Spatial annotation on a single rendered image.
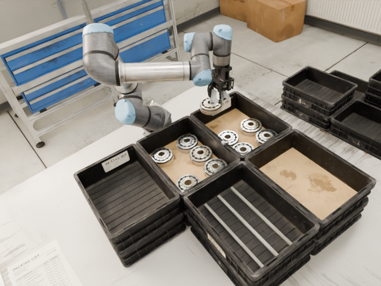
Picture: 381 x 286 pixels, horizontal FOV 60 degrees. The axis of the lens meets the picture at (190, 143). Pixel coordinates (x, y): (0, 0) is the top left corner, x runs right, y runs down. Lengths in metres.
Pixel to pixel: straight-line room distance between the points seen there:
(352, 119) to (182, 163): 1.39
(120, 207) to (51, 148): 1.90
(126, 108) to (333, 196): 0.99
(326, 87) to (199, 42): 1.44
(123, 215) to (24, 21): 2.78
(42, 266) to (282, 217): 0.99
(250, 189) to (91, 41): 0.84
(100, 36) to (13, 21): 2.52
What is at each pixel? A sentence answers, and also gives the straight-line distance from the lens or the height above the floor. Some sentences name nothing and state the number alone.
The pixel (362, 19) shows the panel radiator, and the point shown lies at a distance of 4.20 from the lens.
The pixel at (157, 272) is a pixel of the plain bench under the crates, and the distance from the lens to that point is 1.37.
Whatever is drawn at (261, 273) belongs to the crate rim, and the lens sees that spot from 1.09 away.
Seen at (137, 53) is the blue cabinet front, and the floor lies 0.43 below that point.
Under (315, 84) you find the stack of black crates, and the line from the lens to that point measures 2.61.
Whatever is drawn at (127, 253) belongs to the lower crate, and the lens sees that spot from 1.33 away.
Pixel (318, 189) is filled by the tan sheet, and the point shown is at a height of 0.83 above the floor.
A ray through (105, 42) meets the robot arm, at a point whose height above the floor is 1.39.
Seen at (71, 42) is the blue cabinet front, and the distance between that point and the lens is 3.06.
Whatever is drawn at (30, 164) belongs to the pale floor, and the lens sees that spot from 3.18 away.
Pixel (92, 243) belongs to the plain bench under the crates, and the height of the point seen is 0.70.
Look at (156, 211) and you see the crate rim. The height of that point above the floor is 0.93.
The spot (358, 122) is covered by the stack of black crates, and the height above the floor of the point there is 0.38.
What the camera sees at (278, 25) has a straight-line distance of 4.16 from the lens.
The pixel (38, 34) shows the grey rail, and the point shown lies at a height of 0.93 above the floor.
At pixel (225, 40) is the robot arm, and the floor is 1.31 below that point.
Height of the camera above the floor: 1.91
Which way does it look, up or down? 43 degrees down
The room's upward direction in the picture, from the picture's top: 9 degrees counter-clockwise
